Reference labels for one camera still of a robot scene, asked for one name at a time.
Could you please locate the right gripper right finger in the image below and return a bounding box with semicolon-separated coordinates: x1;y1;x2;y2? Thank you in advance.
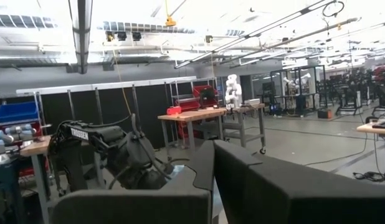
213;139;385;224

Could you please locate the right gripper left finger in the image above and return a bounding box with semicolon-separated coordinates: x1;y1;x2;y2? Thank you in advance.
51;139;216;224

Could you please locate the red storage bin rack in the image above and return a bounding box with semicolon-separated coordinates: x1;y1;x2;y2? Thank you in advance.
172;84;220;139

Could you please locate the blue storage bin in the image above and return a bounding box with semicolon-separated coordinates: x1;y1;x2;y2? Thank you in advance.
0;101;40;124

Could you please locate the wooden workbench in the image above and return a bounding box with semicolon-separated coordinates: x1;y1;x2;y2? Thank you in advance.
157;107;227;156

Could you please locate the black orange floor box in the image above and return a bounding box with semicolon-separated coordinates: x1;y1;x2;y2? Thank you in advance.
316;108;333;119

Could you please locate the wheeled metal workbench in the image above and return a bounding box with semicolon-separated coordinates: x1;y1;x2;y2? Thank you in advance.
222;103;267;156

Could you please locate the wooden side table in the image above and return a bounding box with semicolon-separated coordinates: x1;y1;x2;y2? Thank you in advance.
356;119;385;184
19;135;53;224

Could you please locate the black cage workstation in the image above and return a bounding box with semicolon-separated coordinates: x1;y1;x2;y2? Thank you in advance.
269;64;326;116

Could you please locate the white humanoid robot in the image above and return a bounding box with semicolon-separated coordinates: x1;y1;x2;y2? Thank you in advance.
224;73;243;110

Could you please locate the blue machine cabinet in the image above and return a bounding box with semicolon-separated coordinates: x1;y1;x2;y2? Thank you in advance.
0;155;25;224

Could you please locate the black partition wall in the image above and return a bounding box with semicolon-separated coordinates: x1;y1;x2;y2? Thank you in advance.
16;76;198;150

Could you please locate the yellow hanging cord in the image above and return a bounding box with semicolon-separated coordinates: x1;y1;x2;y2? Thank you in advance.
113;49;133;116

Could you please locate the black floor cable bundle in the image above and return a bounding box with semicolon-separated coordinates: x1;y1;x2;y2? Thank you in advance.
353;170;385;183

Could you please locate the grey ceiling duct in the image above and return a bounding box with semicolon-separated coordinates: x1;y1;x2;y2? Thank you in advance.
69;0;94;75

